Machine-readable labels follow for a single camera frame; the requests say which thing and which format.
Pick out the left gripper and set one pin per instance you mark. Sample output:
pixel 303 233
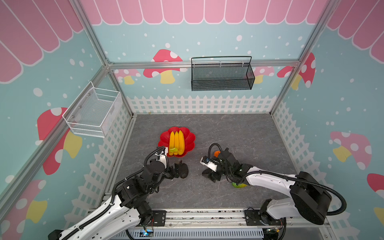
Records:
pixel 170 174

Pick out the black mesh wall basket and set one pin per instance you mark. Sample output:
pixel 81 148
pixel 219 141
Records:
pixel 226 73

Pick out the red flower-shaped fruit bowl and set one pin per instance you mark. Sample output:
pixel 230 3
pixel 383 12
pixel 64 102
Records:
pixel 189 139

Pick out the green fake apple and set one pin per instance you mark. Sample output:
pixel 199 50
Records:
pixel 239 186

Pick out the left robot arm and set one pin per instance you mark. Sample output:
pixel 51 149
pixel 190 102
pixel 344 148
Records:
pixel 127 206

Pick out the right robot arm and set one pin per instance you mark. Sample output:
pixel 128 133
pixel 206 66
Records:
pixel 305 197

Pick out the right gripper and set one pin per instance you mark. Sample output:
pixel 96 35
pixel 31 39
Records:
pixel 215 171

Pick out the white wire wall basket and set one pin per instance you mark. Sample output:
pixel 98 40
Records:
pixel 93 112

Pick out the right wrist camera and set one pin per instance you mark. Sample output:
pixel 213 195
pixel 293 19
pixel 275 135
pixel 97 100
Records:
pixel 208 163

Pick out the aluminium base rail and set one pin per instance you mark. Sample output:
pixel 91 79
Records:
pixel 223 218

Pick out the dark fake avocado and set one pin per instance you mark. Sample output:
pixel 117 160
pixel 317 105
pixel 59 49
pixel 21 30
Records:
pixel 182 170

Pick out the orange fake orange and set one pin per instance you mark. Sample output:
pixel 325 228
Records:
pixel 216 154

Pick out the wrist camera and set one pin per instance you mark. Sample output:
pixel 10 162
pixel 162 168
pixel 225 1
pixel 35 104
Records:
pixel 162 157
pixel 208 163

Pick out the yellow fake banana bunch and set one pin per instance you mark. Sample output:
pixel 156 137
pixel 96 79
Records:
pixel 177 144

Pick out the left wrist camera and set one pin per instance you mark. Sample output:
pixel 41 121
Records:
pixel 162 157

